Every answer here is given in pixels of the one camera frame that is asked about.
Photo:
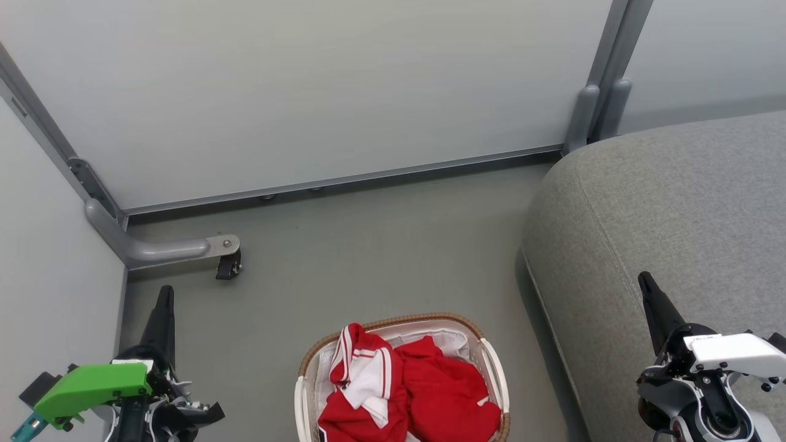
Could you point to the black caster wheel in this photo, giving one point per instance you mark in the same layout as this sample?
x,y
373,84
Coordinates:
x,y
228,267

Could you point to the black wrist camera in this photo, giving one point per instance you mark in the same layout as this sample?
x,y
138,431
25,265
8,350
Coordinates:
x,y
40,387
778,341

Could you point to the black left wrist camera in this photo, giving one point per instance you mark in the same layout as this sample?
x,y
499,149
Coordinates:
x,y
40,387

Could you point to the grey partition bottom rail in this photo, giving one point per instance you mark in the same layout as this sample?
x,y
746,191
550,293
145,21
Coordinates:
x,y
344,182

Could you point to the grey metal partition leg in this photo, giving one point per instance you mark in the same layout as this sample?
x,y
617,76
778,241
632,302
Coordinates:
x,y
166,250

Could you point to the grey fabric sofa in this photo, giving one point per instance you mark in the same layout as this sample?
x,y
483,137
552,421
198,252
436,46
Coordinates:
x,y
675,215

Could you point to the grey partition corner frame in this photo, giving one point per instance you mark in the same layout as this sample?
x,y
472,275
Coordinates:
x,y
55,138

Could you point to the grey partition post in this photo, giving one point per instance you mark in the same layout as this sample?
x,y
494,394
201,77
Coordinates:
x,y
580,120
614,110

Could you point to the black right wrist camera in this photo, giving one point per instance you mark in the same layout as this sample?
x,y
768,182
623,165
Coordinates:
x,y
778,341

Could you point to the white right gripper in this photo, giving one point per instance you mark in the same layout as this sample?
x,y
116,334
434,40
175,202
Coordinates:
x,y
737,353

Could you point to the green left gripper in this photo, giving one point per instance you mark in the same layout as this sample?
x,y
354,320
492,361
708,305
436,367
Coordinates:
x,y
92,387

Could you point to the red and white garment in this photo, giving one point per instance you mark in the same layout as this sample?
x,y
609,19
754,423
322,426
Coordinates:
x,y
442,393

